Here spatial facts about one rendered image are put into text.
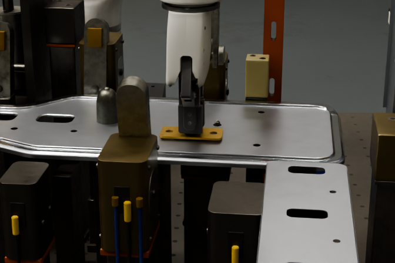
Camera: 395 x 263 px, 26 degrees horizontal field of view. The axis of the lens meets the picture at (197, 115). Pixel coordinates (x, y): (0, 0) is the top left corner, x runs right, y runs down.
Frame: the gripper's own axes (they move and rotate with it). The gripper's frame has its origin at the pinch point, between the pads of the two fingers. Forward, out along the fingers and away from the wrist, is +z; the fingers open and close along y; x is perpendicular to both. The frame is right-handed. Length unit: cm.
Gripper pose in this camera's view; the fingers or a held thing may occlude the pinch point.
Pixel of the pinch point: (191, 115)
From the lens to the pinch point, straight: 114.8
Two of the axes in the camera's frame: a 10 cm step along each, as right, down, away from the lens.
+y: -1.2, 3.4, -9.3
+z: 0.0, 9.4, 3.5
